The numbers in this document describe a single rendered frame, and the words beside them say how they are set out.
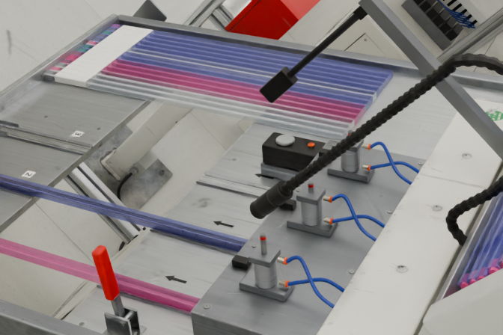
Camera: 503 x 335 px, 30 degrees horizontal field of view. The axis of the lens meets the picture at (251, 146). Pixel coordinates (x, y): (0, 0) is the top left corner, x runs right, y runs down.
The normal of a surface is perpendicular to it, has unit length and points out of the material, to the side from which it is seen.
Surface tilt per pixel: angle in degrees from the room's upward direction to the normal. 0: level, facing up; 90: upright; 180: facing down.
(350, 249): 44
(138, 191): 0
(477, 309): 90
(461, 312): 90
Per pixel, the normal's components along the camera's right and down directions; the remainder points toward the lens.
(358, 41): -0.46, 0.50
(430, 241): -0.07, -0.84
